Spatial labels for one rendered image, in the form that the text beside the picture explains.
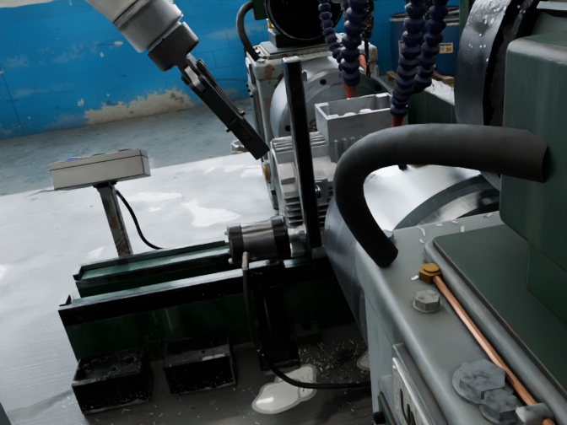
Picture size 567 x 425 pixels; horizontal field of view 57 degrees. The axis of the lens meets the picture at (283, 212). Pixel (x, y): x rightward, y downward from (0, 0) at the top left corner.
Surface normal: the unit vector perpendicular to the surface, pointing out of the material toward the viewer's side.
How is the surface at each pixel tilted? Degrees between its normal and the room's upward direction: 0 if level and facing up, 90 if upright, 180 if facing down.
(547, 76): 90
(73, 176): 67
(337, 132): 90
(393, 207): 39
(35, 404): 0
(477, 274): 0
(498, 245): 0
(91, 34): 90
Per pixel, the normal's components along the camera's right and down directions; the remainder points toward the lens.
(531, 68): -0.98, 0.18
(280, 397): -0.13, -0.90
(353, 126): 0.12, 0.40
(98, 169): 0.07, 0.01
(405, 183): -0.58, -0.71
